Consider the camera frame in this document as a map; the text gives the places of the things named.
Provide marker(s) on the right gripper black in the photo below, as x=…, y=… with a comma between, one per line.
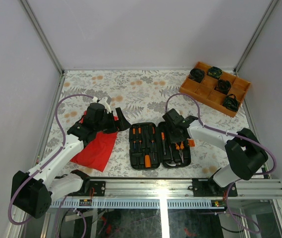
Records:
x=173, y=139

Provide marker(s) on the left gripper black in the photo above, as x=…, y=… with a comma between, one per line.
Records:
x=123, y=122

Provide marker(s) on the thin black precision screwdriver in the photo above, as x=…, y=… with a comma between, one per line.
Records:
x=134, y=138

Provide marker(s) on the small black orange screwdriver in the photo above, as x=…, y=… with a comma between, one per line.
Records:
x=140, y=138

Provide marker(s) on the small orange precision screwdriver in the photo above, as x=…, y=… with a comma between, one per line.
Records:
x=163, y=143

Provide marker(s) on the orange handled pliers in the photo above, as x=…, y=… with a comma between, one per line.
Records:
x=180, y=148

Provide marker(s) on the black orange screwdriver large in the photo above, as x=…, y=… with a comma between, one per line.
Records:
x=152, y=138

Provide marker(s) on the black plastic tool case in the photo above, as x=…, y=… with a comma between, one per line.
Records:
x=137, y=158

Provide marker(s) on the small hammer black grip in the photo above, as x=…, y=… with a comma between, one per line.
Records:
x=171, y=160

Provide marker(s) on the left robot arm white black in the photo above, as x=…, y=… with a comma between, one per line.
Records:
x=33, y=191

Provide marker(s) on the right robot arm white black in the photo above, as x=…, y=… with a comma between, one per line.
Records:
x=245, y=156

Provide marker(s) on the red cloth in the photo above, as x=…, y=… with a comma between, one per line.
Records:
x=97, y=153

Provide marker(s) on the orange wooden divided tray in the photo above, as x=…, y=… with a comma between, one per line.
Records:
x=215, y=88

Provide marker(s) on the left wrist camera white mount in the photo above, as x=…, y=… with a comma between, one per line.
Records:
x=105, y=101

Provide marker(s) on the aluminium frame rail front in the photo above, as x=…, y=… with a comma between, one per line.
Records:
x=179, y=193

